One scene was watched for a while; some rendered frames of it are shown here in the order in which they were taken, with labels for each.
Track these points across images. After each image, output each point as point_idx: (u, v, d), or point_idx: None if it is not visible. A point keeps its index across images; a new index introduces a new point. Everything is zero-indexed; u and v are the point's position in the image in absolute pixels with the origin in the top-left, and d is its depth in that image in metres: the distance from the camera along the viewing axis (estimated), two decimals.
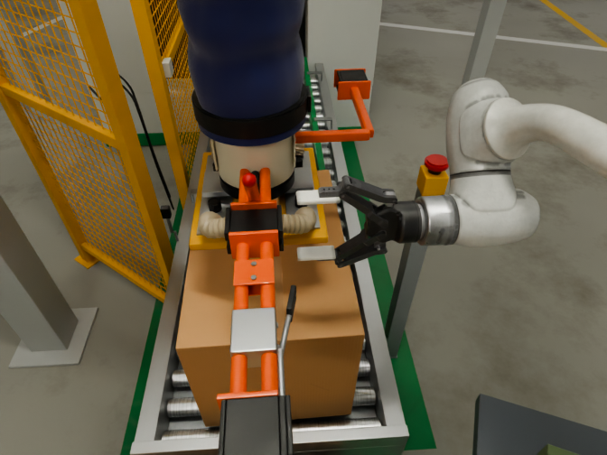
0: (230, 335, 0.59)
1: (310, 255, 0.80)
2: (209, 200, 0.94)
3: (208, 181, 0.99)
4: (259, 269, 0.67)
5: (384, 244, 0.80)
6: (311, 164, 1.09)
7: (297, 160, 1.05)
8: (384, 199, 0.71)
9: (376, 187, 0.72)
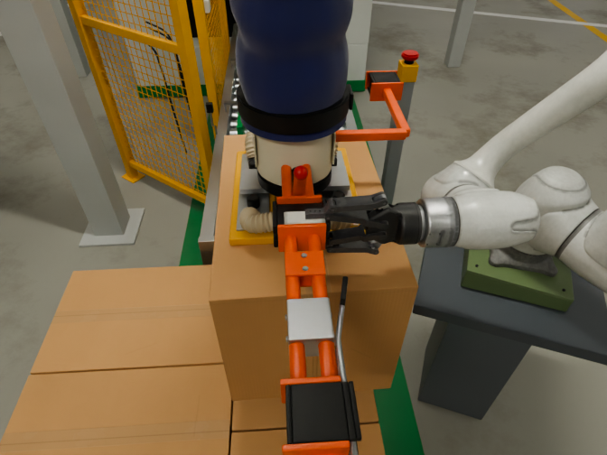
0: (288, 323, 0.59)
1: None
2: (247, 197, 0.95)
3: (245, 179, 1.00)
4: (310, 261, 0.68)
5: (378, 245, 0.80)
6: (344, 163, 1.10)
7: None
8: (374, 206, 0.72)
9: (364, 196, 0.73)
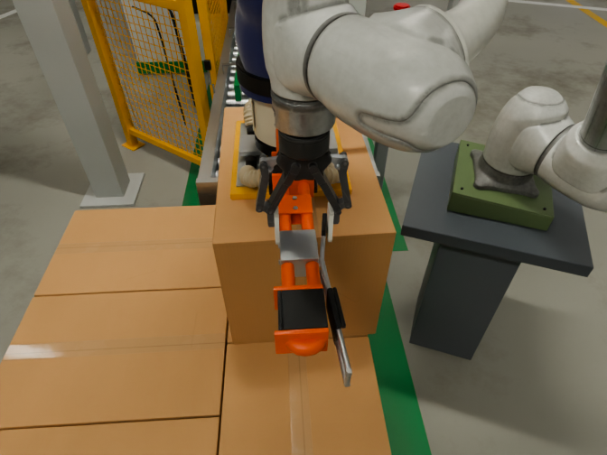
0: (280, 248, 0.71)
1: None
2: (246, 158, 1.06)
3: (243, 143, 1.11)
4: (300, 202, 0.79)
5: (271, 158, 0.66)
6: (333, 131, 1.21)
7: None
8: None
9: (347, 178, 0.68)
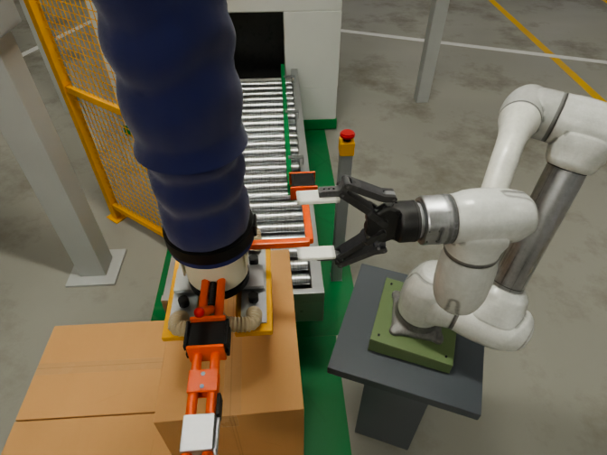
0: (181, 437, 0.82)
1: (310, 255, 0.80)
2: (179, 299, 1.17)
3: (179, 279, 1.22)
4: (207, 378, 0.91)
5: (384, 243, 0.80)
6: (266, 257, 1.32)
7: (254, 256, 1.29)
8: (384, 199, 0.71)
9: (376, 186, 0.72)
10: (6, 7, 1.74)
